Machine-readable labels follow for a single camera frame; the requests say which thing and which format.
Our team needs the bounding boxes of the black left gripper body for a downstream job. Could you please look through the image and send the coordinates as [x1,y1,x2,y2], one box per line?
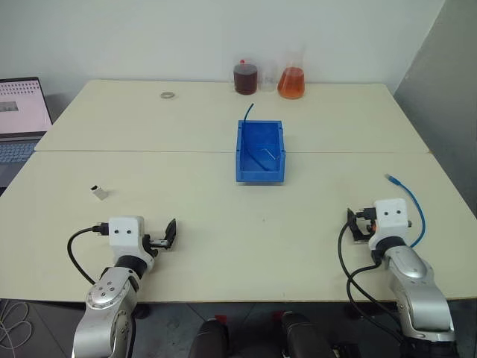
[143,233,168,259]

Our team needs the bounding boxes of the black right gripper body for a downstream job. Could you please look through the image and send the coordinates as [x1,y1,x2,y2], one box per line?
[353,217,376,245]

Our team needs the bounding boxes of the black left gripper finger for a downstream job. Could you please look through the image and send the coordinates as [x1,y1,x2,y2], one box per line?
[163,218,177,250]

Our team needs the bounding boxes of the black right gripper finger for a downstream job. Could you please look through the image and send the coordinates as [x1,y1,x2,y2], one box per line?
[347,207,362,242]

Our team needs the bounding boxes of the small white adapter plug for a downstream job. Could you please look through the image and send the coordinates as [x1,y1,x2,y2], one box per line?
[90,183,110,201]

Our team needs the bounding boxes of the dark rounded shape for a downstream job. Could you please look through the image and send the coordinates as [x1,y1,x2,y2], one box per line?
[187,314,230,358]
[273,310,333,358]

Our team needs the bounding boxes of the blue plastic storage bin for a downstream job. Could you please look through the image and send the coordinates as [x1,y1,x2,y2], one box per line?
[235,119,288,185]

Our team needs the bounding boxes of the flask with orange liquid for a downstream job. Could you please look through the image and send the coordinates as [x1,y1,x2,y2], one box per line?
[276,45,308,100]

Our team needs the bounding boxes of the empty clear glass beaker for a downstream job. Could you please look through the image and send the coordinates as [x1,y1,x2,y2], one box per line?
[258,59,281,92]

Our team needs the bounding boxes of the beaker with dark red liquid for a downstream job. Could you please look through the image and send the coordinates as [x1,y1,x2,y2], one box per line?
[232,58,260,96]

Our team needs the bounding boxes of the grey open laptop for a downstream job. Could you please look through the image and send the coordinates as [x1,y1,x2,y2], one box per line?
[0,76,54,189]

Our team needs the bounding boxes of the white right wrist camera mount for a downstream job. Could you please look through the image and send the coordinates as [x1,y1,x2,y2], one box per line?
[373,198,409,240]

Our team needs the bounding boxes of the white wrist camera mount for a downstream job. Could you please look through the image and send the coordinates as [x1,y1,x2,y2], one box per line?
[108,216,145,259]
[373,198,409,240]

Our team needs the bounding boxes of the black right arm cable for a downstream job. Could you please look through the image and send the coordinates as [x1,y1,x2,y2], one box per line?
[338,208,405,342]

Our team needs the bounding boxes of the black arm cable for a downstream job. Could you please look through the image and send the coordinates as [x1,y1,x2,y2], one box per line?
[338,208,405,342]
[67,222,111,286]

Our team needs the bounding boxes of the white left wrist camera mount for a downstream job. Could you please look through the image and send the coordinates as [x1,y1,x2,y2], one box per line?
[108,216,145,259]

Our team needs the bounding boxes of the light blue Ethernet cable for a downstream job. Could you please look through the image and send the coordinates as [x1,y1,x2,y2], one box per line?
[385,173,428,248]

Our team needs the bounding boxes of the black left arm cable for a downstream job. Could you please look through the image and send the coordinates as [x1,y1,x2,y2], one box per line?
[67,222,111,286]

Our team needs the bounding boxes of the white floor cable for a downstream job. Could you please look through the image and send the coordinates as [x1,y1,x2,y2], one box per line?
[0,298,35,350]

